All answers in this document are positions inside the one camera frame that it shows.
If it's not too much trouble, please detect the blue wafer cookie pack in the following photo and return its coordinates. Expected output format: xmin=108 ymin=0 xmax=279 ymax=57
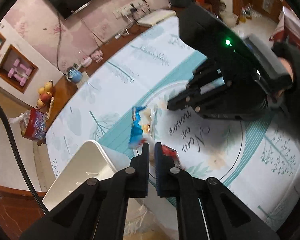
xmin=128 ymin=105 xmax=157 ymax=149

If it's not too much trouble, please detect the peanut snack clear bag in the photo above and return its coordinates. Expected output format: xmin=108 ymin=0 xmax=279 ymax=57
xmin=162 ymin=145 xmax=181 ymax=168

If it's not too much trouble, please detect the person's right hand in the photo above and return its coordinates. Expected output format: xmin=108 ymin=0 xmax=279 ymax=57
xmin=272 ymin=57 xmax=294 ymax=100

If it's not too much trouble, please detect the white plastic storage bin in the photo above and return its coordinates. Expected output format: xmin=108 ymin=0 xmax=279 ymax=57
xmin=43 ymin=140 xmax=130 ymax=211

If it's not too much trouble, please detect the white bucket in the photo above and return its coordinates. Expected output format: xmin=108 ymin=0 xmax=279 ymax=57
xmin=220 ymin=11 xmax=239 ymax=28

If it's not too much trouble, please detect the white set-top box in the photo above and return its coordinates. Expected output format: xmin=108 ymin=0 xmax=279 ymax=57
xmin=137 ymin=9 xmax=177 ymax=28

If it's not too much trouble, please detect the wooden tv cabinet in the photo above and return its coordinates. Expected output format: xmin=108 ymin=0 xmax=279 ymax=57
xmin=36 ymin=4 xmax=186 ymax=147

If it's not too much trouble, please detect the blue snow globe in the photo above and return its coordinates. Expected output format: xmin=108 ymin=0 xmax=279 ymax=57
xmin=65 ymin=67 xmax=82 ymax=84

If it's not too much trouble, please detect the pink small ornament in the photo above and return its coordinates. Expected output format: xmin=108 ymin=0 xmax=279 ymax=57
xmin=90 ymin=50 xmax=103 ymax=63

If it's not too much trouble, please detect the fruit bowl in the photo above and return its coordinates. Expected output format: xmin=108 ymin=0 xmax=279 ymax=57
xmin=36 ymin=81 xmax=54 ymax=110

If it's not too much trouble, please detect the red gift box with bag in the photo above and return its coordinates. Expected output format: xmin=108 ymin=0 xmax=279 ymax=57
xmin=9 ymin=108 xmax=47 ymax=141

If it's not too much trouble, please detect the white round trinket box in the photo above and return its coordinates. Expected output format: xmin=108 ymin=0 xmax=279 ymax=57
xmin=81 ymin=56 xmax=93 ymax=68

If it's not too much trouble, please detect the left pink dumbbell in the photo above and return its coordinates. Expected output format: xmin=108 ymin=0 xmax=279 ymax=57
xmin=8 ymin=68 xmax=27 ymax=87

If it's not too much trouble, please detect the pink dumbbell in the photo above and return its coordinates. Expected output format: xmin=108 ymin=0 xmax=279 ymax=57
xmin=8 ymin=68 xmax=27 ymax=87
xmin=13 ymin=59 xmax=33 ymax=76

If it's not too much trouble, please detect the right pink dumbbell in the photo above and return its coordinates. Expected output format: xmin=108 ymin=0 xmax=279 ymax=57
xmin=13 ymin=59 xmax=33 ymax=76

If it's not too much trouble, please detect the wall power outlet strip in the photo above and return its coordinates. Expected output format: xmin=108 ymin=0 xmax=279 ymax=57
xmin=113 ymin=0 xmax=146 ymax=19

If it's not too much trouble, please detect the black tv cable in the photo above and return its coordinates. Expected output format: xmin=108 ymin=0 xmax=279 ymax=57
xmin=55 ymin=11 xmax=65 ymax=74

